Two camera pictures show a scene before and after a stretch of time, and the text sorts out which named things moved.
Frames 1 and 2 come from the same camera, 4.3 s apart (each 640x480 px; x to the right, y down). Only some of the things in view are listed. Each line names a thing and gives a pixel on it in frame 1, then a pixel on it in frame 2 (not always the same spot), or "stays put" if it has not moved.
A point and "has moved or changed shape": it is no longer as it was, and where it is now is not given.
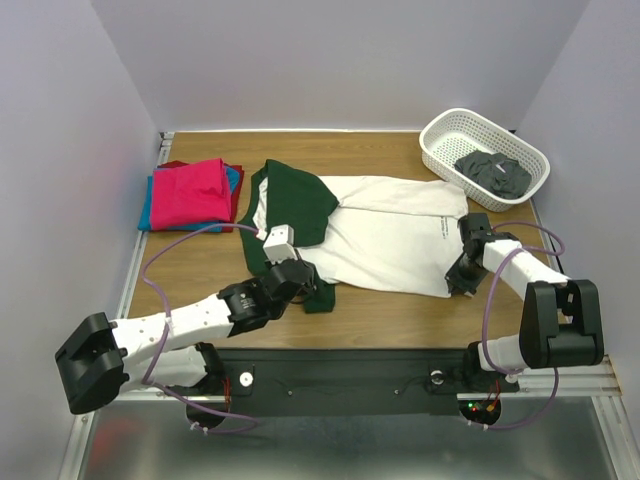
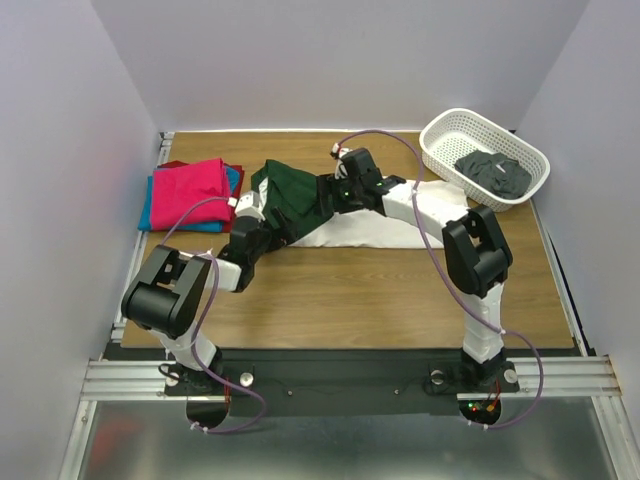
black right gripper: x=460 y=279 -> x=325 y=195
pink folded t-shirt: x=190 y=194 stays put
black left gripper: x=308 y=286 -> x=285 y=234
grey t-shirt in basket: x=500 y=173 stays put
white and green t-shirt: x=391 y=234 has moved or changed shape
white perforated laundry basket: x=482 y=160 stays put
